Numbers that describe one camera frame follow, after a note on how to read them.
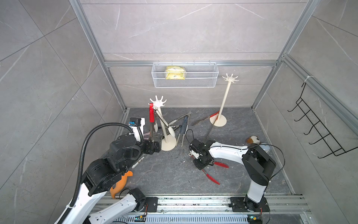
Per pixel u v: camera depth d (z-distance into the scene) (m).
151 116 0.72
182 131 1.06
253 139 0.98
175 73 0.86
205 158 0.66
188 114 1.14
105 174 0.36
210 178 0.82
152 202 0.73
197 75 1.01
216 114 1.14
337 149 0.58
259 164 0.47
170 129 0.77
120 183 0.78
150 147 0.49
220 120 1.11
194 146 0.73
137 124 0.46
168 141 0.98
